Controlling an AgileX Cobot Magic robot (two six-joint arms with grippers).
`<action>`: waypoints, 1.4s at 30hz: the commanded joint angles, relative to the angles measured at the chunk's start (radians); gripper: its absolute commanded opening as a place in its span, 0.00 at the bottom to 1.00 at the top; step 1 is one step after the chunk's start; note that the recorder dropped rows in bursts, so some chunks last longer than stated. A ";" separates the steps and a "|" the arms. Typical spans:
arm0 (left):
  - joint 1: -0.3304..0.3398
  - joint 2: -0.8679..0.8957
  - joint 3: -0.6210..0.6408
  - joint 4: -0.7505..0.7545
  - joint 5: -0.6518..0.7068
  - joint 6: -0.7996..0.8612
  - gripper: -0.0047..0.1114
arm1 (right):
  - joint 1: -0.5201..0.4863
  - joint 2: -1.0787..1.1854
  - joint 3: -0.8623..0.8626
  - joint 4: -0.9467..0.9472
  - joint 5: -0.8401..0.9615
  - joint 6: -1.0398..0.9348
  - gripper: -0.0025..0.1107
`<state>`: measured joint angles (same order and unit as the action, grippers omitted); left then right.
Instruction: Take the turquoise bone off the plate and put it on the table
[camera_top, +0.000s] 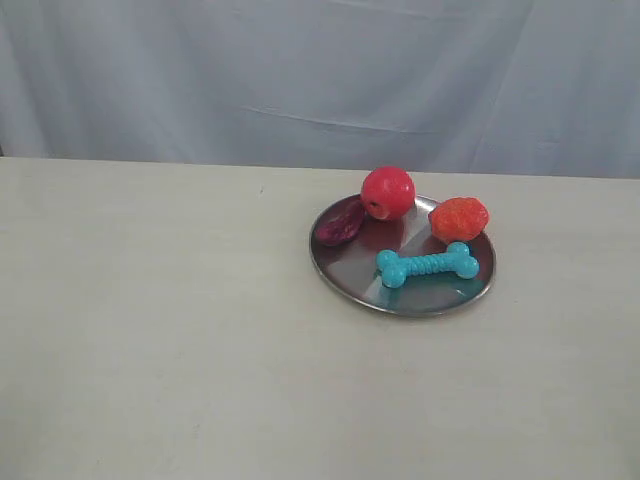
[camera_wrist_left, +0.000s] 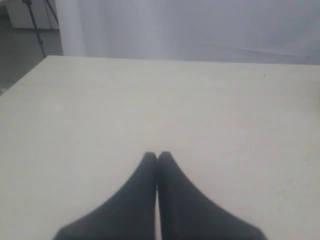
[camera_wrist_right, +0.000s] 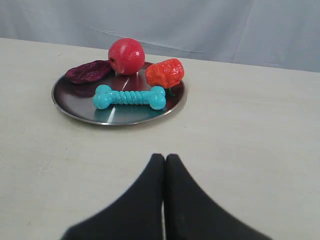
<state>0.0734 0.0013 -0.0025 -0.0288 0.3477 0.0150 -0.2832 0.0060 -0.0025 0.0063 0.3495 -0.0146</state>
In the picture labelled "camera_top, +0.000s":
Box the teal rubber toy bone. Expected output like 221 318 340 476
376 242 480 289

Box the dark purple toy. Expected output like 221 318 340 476
313 199 366 247

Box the round stainless steel plate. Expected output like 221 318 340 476
309 195 496 317

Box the red toy apple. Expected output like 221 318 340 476
360 166 416 221

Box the orange toy strawberry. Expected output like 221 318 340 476
429 197 490 244

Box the pale blue backdrop cloth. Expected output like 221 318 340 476
1 1 639 178

